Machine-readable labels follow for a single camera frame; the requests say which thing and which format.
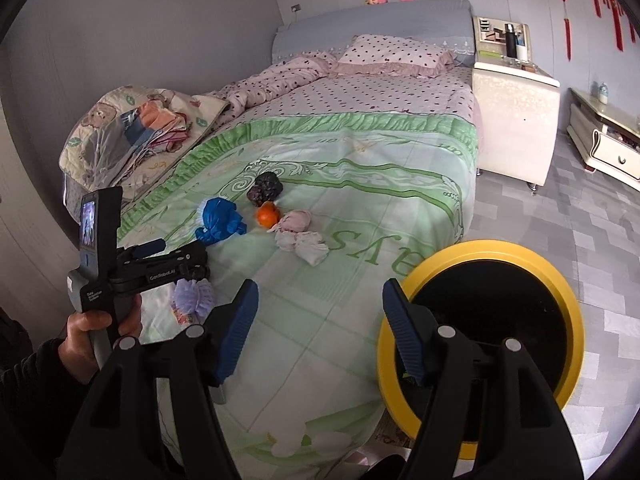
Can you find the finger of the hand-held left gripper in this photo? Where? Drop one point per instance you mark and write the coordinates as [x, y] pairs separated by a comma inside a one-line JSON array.
[[192, 262], [150, 248]]

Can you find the green flat packet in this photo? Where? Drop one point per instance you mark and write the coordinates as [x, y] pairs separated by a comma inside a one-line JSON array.
[[490, 53]]

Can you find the folded clothes in clear bag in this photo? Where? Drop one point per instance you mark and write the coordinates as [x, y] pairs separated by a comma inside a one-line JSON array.
[[155, 122]]

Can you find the person's left hand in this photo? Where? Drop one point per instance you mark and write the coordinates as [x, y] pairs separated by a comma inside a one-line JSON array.
[[82, 332]]

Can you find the folded bear print quilt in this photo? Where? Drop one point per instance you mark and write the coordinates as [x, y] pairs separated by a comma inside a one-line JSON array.
[[90, 130]]

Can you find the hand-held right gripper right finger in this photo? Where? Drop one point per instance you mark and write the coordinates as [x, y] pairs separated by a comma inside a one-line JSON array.
[[400, 325]]

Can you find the white low cabinet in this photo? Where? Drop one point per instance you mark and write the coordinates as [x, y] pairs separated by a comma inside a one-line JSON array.
[[607, 140]]

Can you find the pink dotted pillow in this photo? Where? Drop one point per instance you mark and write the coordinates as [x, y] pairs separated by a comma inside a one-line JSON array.
[[395, 55]]

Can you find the white cup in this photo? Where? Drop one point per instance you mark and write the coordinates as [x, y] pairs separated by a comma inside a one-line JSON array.
[[521, 52]]

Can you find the person's left forearm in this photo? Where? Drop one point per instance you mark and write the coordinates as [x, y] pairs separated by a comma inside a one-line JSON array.
[[30, 400]]

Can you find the yellow round bin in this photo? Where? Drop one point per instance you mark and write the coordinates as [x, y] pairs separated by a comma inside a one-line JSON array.
[[500, 252]]

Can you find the small blue capped bottle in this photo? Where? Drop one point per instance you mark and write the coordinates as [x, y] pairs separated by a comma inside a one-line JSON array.
[[603, 92]]

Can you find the green patterned blanket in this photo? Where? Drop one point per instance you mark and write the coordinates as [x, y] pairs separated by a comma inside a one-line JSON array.
[[350, 185]]

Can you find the black plastic bag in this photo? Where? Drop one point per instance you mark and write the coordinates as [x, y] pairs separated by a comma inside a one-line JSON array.
[[266, 187]]

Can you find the white nightstand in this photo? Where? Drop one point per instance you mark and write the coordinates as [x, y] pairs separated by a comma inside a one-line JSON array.
[[515, 120]]

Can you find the blue plastic bag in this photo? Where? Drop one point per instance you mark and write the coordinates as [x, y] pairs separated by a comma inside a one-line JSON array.
[[220, 217]]

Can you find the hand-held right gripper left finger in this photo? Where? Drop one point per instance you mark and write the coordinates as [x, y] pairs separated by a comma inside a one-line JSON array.
[[240, 330]]

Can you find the orange fruit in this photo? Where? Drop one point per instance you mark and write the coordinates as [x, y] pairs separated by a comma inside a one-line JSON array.
[[267, 215]]

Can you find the grey upholstered bed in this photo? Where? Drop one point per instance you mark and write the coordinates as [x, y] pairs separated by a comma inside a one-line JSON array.
[[375, 20]]

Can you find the black bottle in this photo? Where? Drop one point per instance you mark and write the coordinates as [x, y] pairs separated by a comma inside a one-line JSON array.
[[510, 40]]

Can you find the pink dotted bedsheet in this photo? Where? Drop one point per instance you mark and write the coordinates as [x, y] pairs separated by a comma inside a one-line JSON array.
[[380, 95]]

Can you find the purple plastic bag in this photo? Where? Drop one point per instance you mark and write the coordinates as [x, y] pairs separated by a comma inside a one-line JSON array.
[[192, 297]]

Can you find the leaning picture board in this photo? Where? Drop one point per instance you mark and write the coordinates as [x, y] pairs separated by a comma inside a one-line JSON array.
[[492, 30]]

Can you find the crumpled pink dotted quilt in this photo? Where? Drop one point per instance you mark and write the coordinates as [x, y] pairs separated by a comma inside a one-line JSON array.
[[270, 82]]

